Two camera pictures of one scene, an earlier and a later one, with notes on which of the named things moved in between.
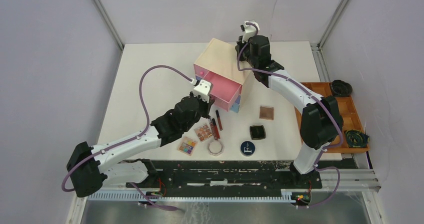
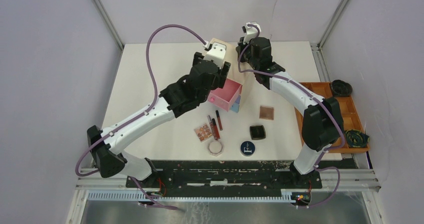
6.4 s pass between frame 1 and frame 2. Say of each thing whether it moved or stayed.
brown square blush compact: stayed
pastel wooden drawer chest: stayed
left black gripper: moved
